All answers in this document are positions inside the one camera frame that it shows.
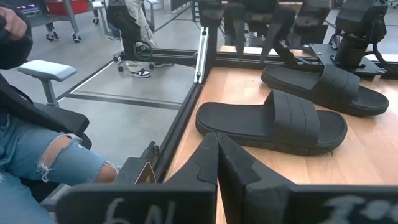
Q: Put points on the office chair with grey armrest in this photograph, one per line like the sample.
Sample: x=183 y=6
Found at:
x=46 y=69

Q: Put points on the red plastic bin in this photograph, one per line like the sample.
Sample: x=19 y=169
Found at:
x=68 y=7

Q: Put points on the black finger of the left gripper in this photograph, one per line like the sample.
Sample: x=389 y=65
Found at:
x=278 y=28
x=237 y=25

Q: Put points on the black wheeled office chair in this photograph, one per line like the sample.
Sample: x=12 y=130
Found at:
x=122 y=21

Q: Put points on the black rubber slide sandal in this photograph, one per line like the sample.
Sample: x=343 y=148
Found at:
x=236 y=119
x=339 y=87

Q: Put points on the person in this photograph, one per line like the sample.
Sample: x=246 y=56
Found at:
x=141 y=18
x=25 y=149

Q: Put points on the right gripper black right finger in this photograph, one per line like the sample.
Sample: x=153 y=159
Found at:
x=248 y=199

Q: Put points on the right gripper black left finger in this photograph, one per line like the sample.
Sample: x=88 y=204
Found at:
x=186 y=202

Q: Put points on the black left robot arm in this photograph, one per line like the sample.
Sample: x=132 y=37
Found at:
x=357 y=18

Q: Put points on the black camera bracket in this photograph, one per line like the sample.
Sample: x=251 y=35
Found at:
x=130 y=169

